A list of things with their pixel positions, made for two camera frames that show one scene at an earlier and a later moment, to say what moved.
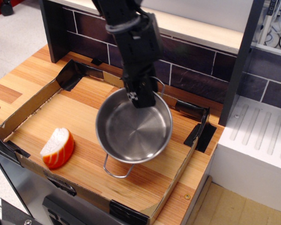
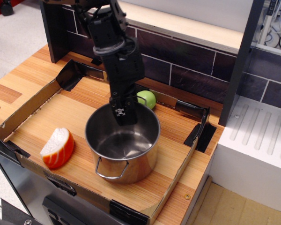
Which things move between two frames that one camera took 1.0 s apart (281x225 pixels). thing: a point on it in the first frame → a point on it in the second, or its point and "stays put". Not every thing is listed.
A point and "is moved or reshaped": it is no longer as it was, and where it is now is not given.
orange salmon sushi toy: x=58 y=149 stays put
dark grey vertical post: x=242 y=59 stays put
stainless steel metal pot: x=130 y=135 is moved or reshaped
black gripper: x=140 y=43 → x=124 y=66
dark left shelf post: x=52 y=15 stays put
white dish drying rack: x=260 y=130 stays put
